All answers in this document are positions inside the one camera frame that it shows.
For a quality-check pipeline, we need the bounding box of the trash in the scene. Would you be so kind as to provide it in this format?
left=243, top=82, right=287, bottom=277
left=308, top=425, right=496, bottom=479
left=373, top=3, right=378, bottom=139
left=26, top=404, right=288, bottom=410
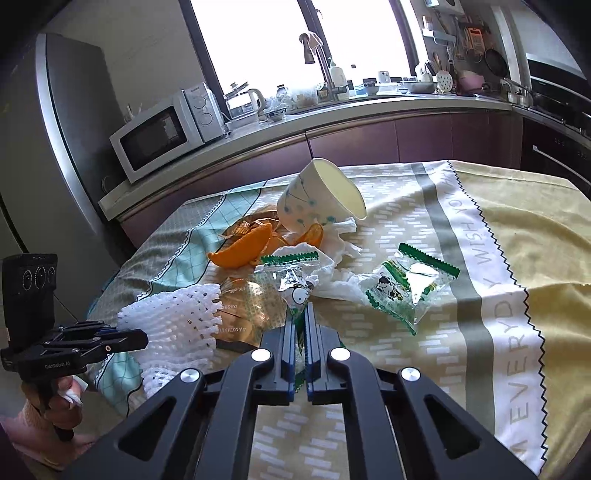
left=276, top=158, right=368, bottom=232

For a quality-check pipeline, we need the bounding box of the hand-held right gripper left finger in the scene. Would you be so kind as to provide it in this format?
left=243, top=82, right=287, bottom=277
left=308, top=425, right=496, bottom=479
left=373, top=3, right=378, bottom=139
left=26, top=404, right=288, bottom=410
left=60, top=305, right=301, bottom=480

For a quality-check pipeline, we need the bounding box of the large orange peel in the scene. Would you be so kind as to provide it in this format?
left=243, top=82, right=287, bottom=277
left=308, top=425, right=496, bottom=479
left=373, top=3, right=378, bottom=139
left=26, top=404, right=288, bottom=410
left=207, top=223, right=274, bottom=269

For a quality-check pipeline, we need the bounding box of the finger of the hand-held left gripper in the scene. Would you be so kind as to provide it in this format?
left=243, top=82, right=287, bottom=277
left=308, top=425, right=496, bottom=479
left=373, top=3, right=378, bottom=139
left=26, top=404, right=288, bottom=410
left=55, top=322, right=120, bottom=343
left=68, top=328, right=149, bottom=366

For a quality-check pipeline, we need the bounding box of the white tissue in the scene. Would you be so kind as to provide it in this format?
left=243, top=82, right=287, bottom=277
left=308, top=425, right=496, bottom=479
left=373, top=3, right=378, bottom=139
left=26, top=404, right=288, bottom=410
left=314, top=219, right=384, bottom=304

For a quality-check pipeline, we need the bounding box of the wall utensil rack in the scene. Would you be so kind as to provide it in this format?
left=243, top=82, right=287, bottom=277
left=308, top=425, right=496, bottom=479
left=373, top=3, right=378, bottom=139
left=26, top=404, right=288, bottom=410
left=421, top=0, right=500, bottom=71

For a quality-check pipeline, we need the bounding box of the metal kitchen faucet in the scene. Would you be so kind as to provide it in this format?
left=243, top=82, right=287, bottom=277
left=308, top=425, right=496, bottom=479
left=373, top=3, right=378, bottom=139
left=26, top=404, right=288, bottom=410
left=298, top=32, right=350, bottom=102

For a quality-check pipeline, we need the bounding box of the white microwave oven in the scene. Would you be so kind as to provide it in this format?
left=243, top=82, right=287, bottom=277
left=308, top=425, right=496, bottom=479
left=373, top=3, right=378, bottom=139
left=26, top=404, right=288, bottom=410
left=109, top=83, right=227, bottom=184

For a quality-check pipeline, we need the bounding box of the printed tablecloth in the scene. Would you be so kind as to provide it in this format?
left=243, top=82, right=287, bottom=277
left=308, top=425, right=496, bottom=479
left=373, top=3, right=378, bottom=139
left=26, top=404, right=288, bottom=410
left=88, top=159, right=591, bottom=480

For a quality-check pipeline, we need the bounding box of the person's left hand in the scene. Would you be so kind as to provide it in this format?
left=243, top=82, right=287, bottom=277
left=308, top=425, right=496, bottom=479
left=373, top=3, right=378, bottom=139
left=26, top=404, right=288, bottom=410
left=21, top=375, right=85, bottom=431

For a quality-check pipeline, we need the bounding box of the glass pot with lid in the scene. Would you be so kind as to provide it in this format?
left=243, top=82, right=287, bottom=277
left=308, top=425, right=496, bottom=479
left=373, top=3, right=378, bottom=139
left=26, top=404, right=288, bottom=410
left=225, top=80, right=259, bottom=124

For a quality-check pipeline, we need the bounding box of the kitchen window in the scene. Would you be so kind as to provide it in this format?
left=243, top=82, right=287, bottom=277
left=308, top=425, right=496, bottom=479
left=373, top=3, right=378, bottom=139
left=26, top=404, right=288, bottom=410
left=188, top=0, right=417, bottom=100

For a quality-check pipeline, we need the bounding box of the gold snack wrapper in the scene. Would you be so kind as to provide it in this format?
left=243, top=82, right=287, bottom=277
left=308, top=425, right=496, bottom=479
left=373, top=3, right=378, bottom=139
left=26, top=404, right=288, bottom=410
left=223, top=212, right=283, bottom=241

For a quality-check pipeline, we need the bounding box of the gold brown wrapper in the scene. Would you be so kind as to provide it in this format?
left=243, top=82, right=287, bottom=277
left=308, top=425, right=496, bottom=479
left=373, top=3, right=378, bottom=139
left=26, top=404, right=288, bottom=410
left=216, top=278, right=288, bottom=354

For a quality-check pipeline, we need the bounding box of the white foam fruit net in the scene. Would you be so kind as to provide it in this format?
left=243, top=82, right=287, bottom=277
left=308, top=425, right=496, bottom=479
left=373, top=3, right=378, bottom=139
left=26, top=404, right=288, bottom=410
left=117, top=283, right=223, bottom=403

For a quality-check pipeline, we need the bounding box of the black built-in oven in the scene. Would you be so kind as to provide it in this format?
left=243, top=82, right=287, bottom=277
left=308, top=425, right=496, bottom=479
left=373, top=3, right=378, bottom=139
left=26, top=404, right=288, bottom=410
left=521, top=53, right=591, bottom=186

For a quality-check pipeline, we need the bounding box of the white electric kettle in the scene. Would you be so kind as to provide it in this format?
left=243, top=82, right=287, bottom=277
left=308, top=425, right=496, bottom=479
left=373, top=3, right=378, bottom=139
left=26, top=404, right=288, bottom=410
left=246, top=88, right=267, bottom=117

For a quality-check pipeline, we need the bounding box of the green white snack wrapper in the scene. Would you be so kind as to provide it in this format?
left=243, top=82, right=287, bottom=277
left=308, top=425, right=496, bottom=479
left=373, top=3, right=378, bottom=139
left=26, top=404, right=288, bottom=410
left=255, top=244, right=336, bottom=393
left=364, top=243, right=461, bottom=336

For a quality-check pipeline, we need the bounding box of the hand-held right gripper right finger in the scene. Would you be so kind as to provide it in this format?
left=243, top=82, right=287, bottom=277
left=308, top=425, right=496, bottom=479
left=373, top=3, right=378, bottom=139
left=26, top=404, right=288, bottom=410
left=302, top=305, right=539, bottom=480

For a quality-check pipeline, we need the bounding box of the pink pot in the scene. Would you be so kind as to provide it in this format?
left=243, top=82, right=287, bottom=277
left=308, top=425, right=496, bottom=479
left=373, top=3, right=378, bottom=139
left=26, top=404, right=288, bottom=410
left=456, top=71, right=484, bottom=94

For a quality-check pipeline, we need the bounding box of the small orange peel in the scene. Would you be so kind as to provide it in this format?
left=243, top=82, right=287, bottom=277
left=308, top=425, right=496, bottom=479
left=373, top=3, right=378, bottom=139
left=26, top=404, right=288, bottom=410
left=294, top=223, right=325, bottom=248

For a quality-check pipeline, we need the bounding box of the white soap bottle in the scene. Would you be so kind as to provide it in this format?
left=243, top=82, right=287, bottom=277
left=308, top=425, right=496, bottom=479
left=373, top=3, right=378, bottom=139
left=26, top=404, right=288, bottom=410
left=328, top=57, right=347, bottom=89

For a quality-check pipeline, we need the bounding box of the purple kitchen cabinet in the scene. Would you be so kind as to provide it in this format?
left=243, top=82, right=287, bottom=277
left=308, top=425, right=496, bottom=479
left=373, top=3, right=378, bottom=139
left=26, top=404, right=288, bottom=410
left=98, top=92, right=591, bottom=250

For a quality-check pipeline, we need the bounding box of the silver refrigerator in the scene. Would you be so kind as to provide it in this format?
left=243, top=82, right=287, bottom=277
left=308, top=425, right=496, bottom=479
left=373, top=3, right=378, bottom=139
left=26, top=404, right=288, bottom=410
left=0, top=32, right=136, bottom=288

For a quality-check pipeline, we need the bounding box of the black frying pan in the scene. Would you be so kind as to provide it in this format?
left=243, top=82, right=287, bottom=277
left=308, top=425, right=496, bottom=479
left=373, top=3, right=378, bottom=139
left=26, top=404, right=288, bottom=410
left=483, top=45, right=509, bottom=78

